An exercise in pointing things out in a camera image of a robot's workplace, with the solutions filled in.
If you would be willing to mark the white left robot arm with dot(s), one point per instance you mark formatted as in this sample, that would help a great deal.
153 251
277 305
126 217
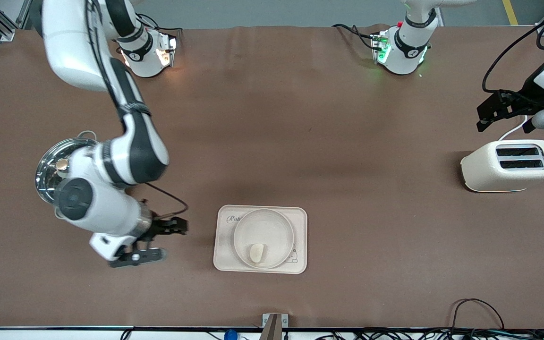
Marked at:
406 52

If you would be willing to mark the cream two-slot toaster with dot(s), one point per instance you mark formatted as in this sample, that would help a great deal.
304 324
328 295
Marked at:
503 177

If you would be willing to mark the small blue knob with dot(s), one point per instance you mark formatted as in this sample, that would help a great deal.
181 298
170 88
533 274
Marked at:
230 335

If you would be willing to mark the glass pot lid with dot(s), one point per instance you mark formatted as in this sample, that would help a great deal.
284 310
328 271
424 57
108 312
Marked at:
47 170

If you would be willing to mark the brown table cover mat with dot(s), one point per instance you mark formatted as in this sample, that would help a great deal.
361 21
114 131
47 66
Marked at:
347 141

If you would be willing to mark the cream rabbit print tray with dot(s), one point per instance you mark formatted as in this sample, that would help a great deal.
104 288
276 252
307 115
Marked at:
301 222

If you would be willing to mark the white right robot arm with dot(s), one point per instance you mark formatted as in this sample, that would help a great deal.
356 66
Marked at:
130 156

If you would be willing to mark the steel electric cooking pot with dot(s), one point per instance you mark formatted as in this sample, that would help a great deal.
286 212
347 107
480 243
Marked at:
87 132

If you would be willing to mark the grey metal bracket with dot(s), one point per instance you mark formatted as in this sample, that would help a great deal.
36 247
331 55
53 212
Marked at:
274 326

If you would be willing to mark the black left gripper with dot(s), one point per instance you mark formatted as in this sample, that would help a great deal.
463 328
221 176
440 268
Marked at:
525 97

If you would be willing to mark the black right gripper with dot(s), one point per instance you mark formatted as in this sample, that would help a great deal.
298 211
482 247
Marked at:
159 226

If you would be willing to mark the round cream plate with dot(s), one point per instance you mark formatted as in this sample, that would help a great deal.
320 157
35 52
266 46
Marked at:
262 226

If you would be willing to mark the small white steamed bun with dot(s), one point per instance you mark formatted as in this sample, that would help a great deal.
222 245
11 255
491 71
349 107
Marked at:
257 253

